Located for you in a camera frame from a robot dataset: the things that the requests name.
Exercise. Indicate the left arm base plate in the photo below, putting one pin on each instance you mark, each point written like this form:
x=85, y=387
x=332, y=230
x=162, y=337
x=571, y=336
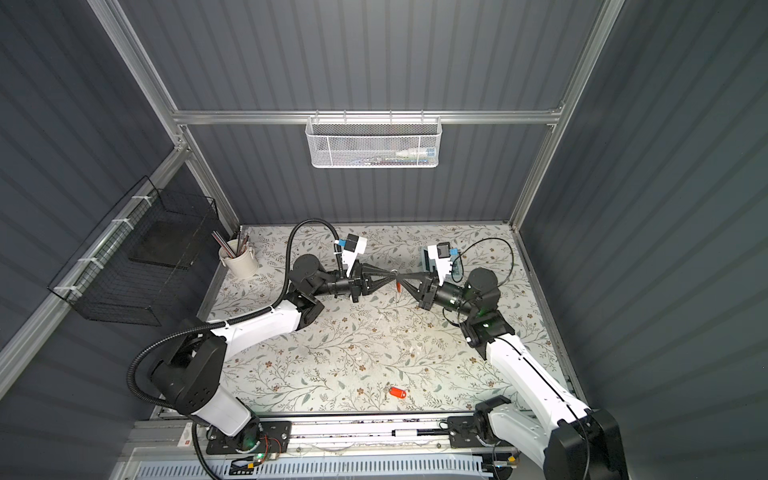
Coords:
x=261, y=439

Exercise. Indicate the light blue calculator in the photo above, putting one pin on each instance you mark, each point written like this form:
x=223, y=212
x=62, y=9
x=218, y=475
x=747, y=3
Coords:
x=458, y=268

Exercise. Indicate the white wire mesh basket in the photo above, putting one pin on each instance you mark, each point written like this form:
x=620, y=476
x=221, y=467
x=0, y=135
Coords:
x=349, y=145

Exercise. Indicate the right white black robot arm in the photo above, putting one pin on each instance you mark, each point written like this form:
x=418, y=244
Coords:
x=565, y=437

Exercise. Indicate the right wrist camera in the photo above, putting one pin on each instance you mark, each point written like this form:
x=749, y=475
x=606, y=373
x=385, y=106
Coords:
x=442, y=259

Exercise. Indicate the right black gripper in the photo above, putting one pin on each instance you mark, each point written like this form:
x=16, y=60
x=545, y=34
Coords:
x=413, y=290

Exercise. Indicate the black wire mesh basket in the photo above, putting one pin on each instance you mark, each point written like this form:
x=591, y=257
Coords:
x=152, y=264

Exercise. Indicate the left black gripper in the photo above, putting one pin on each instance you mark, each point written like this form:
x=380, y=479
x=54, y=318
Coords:
x=366, y=282

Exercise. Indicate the white perforated cable tray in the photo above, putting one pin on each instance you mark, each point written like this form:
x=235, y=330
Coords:
x=352, y=467

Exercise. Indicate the aluminium front rail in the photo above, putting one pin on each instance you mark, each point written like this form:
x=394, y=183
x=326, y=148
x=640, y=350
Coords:
x=315, y=433

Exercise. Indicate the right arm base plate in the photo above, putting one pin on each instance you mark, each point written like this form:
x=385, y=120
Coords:
x=467, y=431

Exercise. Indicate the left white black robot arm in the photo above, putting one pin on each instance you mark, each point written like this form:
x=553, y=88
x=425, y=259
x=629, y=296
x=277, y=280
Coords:
x=188, y=374

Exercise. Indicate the white pencil cup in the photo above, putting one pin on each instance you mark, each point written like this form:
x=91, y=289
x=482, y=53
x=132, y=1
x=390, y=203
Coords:
x=237, y=255

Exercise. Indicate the white tube in basket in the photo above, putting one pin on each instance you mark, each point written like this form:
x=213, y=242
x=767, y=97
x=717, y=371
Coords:
x=418, y=154

